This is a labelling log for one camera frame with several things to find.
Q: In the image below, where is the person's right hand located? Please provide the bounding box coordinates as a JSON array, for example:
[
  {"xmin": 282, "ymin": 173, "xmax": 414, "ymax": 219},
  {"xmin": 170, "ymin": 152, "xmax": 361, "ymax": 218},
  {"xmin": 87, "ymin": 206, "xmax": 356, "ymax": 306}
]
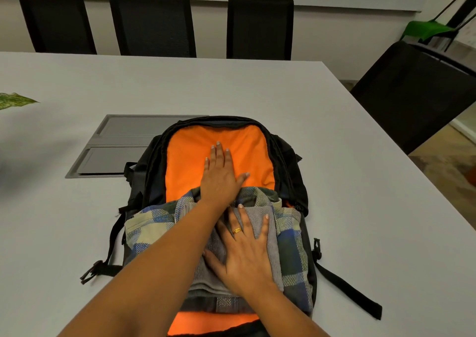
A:
[{"xmin": 202, "ymin": 204, "xmax": 285, "ymax": 298}]

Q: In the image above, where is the person's left hand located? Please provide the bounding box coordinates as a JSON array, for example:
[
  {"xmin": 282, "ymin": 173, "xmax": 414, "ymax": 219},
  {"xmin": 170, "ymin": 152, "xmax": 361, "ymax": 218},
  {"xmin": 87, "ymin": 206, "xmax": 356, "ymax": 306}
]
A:
[{"xmin": 199, "ymin": 141, "xmax": 250, "ymax": 214}]

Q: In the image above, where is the grey towel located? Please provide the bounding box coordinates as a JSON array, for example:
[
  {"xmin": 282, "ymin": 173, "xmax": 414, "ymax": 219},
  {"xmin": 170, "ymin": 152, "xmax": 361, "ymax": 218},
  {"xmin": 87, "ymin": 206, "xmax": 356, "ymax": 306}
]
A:
[{"xmin": 189, "ymin": 205, "xmax": 286, "ymax": 298}]

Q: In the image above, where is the black backpack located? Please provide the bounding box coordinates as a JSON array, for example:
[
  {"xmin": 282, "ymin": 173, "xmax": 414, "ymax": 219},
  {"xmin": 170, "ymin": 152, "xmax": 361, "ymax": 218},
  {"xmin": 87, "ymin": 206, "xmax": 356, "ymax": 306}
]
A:
[{"xmin": 79, "ymin": 115, "xmax": 384, "ymax": 337}]

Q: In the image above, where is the plaid flannel shirt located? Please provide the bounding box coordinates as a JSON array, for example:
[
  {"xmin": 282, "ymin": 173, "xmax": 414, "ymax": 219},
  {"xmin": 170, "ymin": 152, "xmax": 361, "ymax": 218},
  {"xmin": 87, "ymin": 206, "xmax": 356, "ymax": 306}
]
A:
[{"xmin": 122, "ymin": 186, "xmax": 315, "ymax": 316}]

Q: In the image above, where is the person's left forearm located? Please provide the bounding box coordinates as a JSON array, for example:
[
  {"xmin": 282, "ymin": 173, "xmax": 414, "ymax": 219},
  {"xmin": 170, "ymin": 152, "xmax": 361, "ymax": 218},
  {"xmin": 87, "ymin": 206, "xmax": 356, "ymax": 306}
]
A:
[{"xmin": 58, "ymin": 199, "xmax": 232, "ymax": 337}]

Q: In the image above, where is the black conference chair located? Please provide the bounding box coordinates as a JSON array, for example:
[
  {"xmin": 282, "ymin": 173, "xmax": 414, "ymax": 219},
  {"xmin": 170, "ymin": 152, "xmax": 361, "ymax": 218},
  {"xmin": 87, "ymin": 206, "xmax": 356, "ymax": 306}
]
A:
[
  {"xmin": 226, "ymin": 0, "xmax": 295, "ymax": 61},
  {"xmin": 107, "ymin": 0, "xmax": 198, "ymax": 59},
  {"xmin": 15, "ymin": 0, "xmax": 98, "ymax": 55}
]

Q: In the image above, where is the small variegated table plant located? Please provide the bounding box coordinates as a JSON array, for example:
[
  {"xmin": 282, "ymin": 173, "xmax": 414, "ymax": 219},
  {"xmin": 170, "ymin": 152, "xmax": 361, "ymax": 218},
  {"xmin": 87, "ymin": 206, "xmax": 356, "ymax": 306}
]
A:
[{"xmin": 0, "ymin": 92, "xmax": 40, "ymax": 112}]

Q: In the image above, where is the grey table cable box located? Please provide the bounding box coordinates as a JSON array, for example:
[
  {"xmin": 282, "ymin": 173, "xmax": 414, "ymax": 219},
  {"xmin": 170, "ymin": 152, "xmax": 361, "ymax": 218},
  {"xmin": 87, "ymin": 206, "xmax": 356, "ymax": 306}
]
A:
[{"xmin": 65, "ymin": 114, "xmax": 210, "ymax": 180}]

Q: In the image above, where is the black chair with top handle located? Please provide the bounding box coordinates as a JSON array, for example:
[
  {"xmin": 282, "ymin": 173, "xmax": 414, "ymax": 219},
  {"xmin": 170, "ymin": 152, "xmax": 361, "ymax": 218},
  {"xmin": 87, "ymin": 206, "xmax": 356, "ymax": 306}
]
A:
[{"xmin": 349, "ymin": 39, "xmax": 476, "ymax": 156}]

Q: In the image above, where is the black frame chair green seat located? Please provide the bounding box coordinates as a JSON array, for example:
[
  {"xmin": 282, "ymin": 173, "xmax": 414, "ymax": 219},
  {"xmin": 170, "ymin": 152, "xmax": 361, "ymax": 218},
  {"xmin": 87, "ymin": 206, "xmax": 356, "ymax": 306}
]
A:
[{"xmin": 400, "ymin": 0, "xmax": 476, "ymax": 53}]

